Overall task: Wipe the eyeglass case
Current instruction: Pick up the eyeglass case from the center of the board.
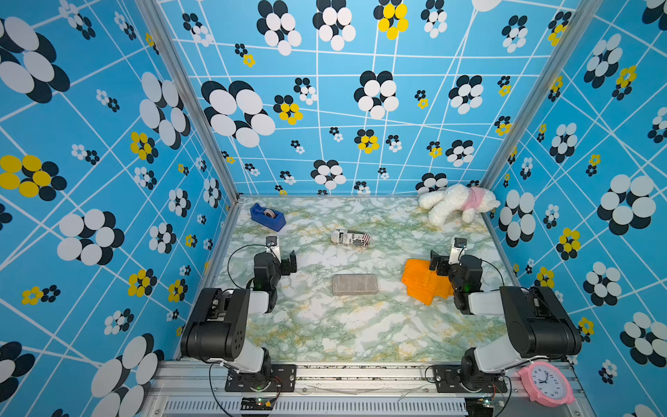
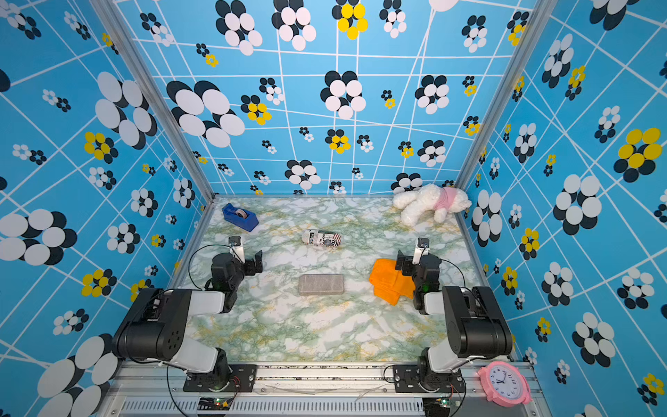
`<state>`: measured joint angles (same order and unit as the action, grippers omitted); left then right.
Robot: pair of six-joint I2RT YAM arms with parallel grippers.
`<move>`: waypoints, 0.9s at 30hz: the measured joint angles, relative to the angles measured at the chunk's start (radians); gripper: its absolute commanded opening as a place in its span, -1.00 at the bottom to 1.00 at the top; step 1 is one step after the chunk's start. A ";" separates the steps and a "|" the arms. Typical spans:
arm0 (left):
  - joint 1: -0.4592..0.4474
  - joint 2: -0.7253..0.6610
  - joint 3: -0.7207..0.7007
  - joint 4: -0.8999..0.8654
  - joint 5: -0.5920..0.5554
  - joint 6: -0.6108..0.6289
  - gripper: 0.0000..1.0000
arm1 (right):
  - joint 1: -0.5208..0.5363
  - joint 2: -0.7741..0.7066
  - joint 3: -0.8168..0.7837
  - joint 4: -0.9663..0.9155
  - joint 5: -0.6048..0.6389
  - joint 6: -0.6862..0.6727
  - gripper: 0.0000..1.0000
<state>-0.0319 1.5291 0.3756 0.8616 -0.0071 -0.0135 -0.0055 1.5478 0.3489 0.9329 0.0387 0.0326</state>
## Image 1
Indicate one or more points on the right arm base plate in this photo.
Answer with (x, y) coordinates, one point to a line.
(451, 379)

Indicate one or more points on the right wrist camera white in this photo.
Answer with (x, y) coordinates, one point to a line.
(459, 246)

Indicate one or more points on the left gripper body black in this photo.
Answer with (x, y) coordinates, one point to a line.
(282, 269)

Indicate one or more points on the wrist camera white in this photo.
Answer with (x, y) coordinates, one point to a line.
(459, 246)
(272, 247)

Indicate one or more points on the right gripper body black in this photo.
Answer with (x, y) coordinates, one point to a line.
(446, 270)

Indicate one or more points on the newspaper print pouch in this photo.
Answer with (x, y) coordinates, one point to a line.
(350, 238)

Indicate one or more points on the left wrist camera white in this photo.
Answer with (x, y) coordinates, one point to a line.
(272, 247)

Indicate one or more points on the pink alarm clock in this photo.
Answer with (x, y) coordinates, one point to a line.
(546, 385)

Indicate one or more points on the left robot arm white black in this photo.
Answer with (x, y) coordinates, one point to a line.
(216, 330)

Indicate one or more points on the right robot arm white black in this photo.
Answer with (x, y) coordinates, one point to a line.
(538, 326)

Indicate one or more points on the white plush toy pink shirt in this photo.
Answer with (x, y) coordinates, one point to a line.
(470, 202)

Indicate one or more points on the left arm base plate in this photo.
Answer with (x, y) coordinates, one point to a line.
(279, 378)

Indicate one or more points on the blue tape dispenser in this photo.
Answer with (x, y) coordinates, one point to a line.
(268, 217)

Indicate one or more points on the aluminium frame rail front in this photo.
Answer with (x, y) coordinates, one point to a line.
(188, 388)

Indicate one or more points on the orange towel cloth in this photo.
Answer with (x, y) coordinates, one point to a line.
(424, 284)

